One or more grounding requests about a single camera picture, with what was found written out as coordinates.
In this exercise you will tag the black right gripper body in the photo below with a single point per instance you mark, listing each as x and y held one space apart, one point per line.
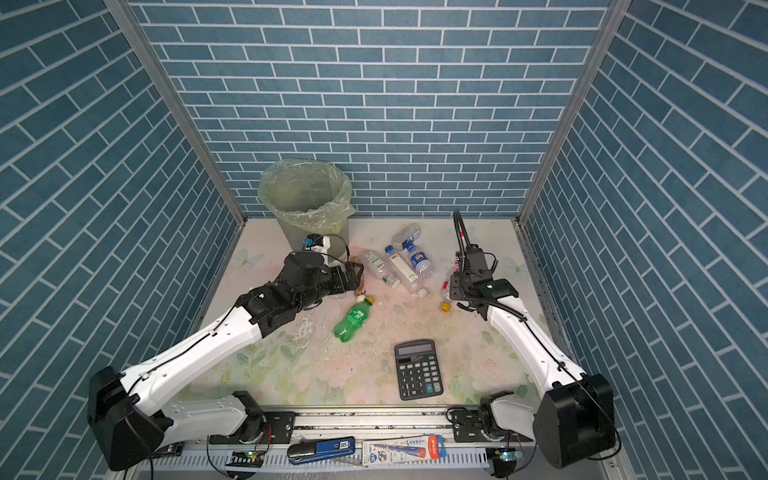
459 287

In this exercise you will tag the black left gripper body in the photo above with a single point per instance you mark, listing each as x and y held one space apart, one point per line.
336 285

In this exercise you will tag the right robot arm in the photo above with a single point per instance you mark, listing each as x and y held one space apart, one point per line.
575 418

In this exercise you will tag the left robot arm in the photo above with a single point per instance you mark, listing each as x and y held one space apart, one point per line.
132 413

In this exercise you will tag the grey mesh waste bin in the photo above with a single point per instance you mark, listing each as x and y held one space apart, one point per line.
318 234

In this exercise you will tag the green plastic bin liner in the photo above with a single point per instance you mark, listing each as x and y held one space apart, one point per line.
303 195

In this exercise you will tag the brown Nescafe coffee bottle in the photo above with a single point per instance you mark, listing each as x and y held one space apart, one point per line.
359 292

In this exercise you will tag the clear bottle red label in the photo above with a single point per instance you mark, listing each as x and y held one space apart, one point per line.
445 305

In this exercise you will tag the green Sprite bottle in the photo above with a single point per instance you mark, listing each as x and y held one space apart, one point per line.
353 320

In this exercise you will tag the clear bottle white barcode label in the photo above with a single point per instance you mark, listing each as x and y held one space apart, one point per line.
411 281

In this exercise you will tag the black desk calculator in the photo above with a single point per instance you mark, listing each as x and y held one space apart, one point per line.
418 371

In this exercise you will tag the blue black stapler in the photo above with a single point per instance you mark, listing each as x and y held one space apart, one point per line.
321 450

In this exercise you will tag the white red pen package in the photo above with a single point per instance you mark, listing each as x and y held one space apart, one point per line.
403 450

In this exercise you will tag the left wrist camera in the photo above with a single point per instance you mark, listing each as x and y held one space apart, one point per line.
317 243

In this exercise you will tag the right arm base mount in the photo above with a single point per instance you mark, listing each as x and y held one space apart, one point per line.
499 417

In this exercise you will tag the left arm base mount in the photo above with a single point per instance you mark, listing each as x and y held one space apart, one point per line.
258 427

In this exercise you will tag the aluminium rail frame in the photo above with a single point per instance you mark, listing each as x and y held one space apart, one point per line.
247 461

